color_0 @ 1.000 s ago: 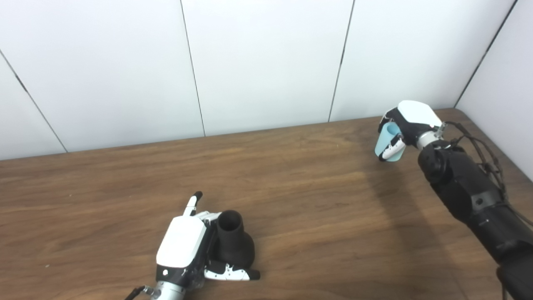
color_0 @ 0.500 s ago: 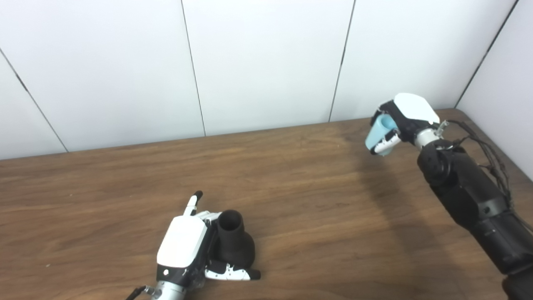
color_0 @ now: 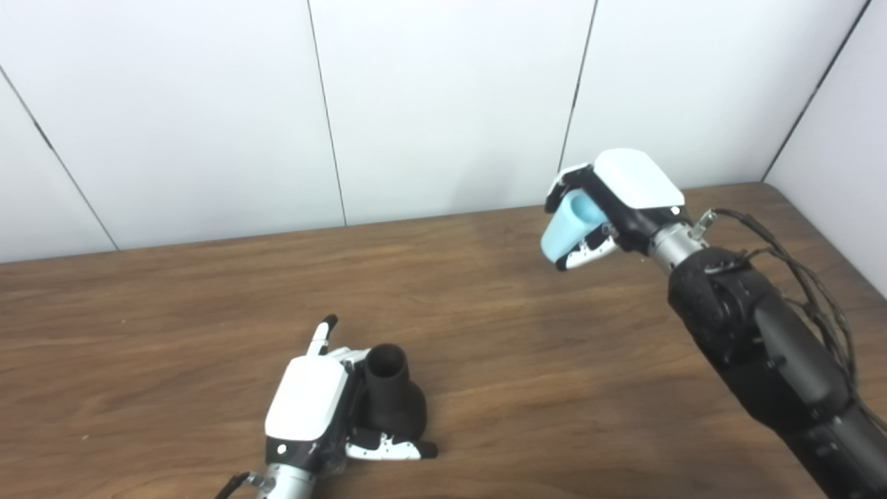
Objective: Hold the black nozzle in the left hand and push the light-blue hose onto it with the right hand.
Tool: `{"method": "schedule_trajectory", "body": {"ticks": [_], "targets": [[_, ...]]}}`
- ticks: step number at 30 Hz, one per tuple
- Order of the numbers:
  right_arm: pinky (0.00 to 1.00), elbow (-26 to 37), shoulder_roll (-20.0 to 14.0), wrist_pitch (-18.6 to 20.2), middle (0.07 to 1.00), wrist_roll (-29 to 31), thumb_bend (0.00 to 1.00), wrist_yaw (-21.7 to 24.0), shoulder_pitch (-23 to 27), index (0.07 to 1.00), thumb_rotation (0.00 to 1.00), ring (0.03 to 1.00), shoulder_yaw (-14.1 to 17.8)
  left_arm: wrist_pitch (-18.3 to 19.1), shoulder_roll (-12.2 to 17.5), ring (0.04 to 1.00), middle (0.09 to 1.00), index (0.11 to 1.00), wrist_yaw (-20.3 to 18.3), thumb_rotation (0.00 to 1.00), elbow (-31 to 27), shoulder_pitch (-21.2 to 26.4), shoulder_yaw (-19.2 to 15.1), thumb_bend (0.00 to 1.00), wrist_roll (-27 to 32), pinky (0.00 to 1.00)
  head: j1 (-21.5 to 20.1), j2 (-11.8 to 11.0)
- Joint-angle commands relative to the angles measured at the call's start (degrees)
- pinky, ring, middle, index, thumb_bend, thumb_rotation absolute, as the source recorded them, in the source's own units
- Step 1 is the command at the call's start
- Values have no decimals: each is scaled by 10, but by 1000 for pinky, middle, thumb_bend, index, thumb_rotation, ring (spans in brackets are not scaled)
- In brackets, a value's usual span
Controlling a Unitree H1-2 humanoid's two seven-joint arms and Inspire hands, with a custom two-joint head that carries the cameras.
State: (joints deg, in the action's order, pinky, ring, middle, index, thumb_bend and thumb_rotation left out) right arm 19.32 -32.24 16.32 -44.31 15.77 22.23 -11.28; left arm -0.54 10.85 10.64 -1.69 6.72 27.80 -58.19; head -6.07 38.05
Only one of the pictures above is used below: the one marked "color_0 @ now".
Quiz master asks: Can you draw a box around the black and white left hand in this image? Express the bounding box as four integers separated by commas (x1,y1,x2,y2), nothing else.
263,314,439,480

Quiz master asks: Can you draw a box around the black and white right hand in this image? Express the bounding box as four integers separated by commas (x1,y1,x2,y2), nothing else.
544,148,694,272

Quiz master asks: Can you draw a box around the light-blue hose piece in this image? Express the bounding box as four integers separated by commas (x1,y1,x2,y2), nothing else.
540,191,610,265

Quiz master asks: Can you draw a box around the black flared nozzle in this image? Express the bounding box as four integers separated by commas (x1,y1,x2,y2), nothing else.
360,343,428,445

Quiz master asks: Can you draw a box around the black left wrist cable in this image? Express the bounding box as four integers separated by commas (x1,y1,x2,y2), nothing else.
213,471,268,499

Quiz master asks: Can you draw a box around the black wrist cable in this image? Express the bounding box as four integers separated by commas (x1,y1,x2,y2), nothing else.
696,207,887,434
213,471,268,499

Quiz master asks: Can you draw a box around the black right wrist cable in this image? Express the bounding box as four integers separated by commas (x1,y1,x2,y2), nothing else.
696,207,887,434

